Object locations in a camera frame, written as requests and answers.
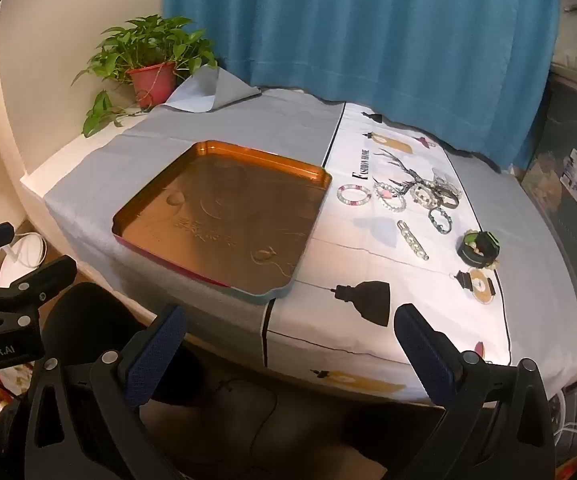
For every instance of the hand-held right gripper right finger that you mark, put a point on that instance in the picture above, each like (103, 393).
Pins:
(426, 360)

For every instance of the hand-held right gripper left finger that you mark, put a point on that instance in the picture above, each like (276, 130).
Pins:
(156, 355)

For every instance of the orange metal tray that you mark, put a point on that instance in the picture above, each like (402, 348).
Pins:
(218, 220)

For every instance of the white round floor object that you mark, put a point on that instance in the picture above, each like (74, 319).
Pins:
(23, 265)

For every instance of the grey and white printed tablecloth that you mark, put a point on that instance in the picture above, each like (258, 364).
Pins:
(143, 135)

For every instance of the red flower pot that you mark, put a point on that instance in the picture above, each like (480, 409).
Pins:
(151, 82)

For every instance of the green pothos plant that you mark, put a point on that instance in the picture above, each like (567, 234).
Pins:
(133, 45)

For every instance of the blue curtain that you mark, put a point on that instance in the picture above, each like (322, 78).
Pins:
(368, 25)

